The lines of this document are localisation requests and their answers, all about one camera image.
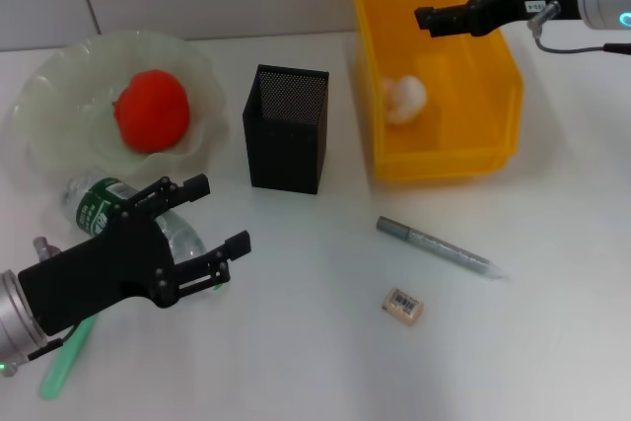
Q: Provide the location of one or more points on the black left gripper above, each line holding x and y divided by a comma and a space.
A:
108, 273

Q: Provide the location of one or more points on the clear green-label water bottle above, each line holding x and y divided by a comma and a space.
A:
93, 209

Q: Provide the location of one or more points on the white paper ball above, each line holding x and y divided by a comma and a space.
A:
406, 98

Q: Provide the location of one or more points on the red-orange fruit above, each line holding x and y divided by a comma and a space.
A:
153, 110

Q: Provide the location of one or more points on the mint green pen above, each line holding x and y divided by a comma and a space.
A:
64, 367

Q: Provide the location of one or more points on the black mesh pen holder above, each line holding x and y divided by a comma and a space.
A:
286, 155

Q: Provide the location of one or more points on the pale green glass fruit plate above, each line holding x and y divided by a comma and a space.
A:
64, 95

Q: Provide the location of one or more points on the beige eraser with barcode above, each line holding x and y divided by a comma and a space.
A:
403, 305

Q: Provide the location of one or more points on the grey marker pen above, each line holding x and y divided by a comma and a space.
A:
434, 243

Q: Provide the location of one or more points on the silver right wrist connector plug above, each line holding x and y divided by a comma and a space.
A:
543, 14

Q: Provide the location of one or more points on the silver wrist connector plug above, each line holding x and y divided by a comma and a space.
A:
543, 14
43, 247

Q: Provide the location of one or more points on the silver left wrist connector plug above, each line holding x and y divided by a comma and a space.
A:
43, 247

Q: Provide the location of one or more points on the yellow plastic bin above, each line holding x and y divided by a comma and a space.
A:
439, 160

